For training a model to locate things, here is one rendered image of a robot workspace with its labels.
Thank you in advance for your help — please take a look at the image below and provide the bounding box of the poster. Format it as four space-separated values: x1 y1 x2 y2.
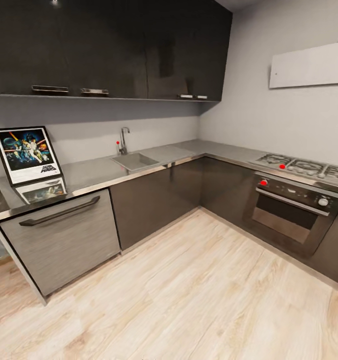
0 126 63 187

